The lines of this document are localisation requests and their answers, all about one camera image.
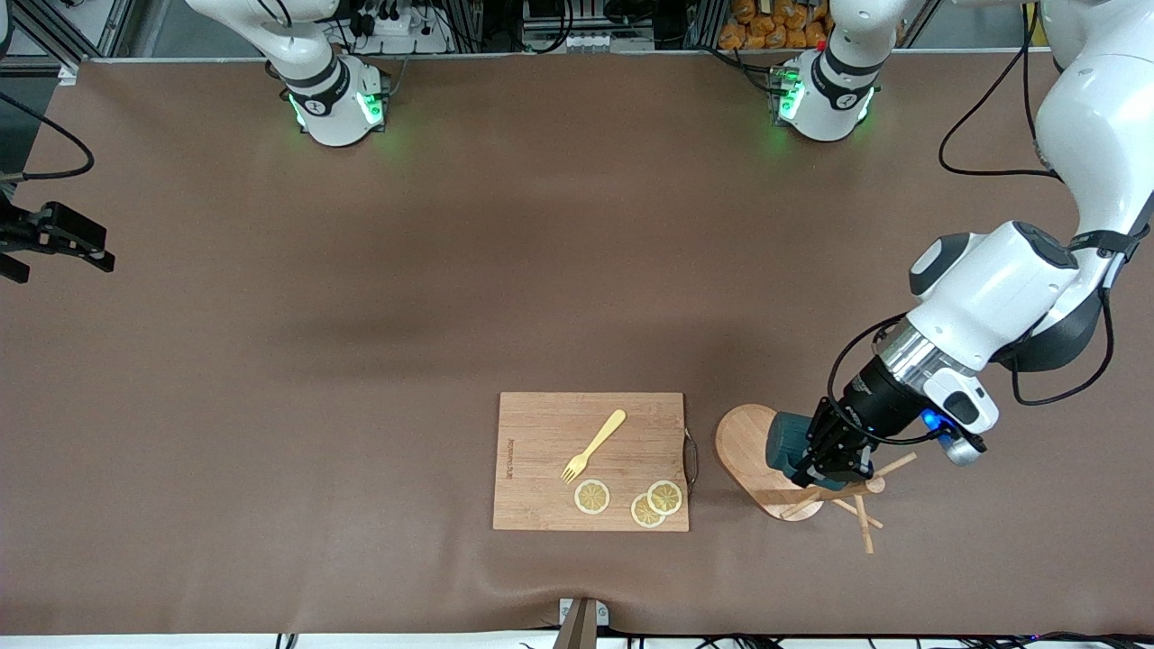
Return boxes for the aluminium frame post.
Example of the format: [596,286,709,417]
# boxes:
[0,0,136,85]

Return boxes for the yellow plastic fork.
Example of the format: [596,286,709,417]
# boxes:
[561,409,627,484]

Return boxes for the white power strip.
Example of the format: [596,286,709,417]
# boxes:
[356,5,420,37]

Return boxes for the dark green cup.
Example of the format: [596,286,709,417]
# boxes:
[765,413,818,480]

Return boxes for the wooden cup rack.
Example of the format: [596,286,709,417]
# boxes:
[715,404,919,554]

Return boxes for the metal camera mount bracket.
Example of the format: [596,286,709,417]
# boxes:
[552,597,610,649]

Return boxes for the bag of orange buns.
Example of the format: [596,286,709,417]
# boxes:
[719,0,835,50]

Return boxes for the wooden cutting board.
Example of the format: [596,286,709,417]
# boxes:
[492,392,691,533]

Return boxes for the black background electronics unit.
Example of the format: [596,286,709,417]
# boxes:
[523,0,655,50]

